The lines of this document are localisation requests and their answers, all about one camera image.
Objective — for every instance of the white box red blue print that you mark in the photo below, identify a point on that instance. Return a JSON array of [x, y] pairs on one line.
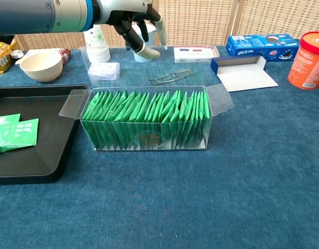
[[193, 54]]

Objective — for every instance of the small white round cap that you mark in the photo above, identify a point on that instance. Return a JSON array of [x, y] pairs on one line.
[[16, 54]]

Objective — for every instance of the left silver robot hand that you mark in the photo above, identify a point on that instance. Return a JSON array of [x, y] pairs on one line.
[[128, 13]]

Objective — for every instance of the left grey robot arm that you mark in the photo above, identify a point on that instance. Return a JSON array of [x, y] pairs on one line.
[[40, 14]]

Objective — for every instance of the thin black eyeglasses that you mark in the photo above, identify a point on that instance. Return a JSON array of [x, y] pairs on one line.
[[172, 76]]

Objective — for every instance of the blue table cloth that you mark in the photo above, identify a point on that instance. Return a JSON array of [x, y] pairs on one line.
[[175, 202]]

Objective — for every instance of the beige bowl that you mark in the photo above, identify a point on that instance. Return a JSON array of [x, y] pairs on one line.
[[41, 67]]

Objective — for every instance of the blue cookie box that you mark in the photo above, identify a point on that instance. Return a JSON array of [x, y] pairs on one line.
[[263, 46]]

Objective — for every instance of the gold biscuit pack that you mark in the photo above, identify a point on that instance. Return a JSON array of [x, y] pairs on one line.
[[2, 58]]

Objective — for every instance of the clear box of green sachets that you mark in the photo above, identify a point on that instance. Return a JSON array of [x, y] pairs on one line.
[[149, 140]]

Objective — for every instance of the black plastic tray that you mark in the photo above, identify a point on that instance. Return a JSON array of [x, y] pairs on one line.
[[53, 145]]

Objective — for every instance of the bamboo folding screen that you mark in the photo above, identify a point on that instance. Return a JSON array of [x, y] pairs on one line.
[[201, 20]]

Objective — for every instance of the stack of white paper cups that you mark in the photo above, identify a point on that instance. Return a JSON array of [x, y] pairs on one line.
[[98, 49]]

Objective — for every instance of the small clear plastic case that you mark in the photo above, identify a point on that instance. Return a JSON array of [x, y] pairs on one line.
[[104, 71]]

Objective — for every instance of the orange canister red lid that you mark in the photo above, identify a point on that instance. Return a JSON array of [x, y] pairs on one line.
[[308, 64]]

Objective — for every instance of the row of green packets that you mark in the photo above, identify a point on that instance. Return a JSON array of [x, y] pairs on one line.
[[138, 111]]

